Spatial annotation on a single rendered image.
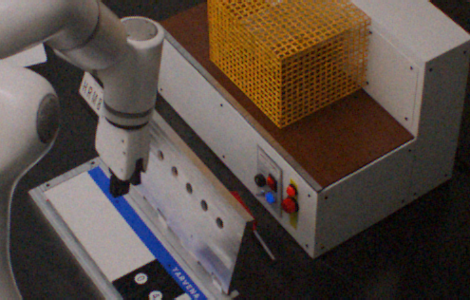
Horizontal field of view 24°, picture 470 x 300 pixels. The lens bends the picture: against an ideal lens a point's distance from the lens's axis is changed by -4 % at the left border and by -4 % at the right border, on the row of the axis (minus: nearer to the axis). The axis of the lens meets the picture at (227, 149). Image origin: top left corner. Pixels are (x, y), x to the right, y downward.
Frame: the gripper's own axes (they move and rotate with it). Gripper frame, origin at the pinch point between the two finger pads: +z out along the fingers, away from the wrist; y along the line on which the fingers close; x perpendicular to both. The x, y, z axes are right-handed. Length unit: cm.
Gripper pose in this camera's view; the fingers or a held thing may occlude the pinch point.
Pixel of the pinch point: (119, 184)
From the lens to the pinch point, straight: 189.9
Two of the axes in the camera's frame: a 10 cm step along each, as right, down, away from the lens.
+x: 8.2, -2.7, 5.1
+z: -1.4, 7.6, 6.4
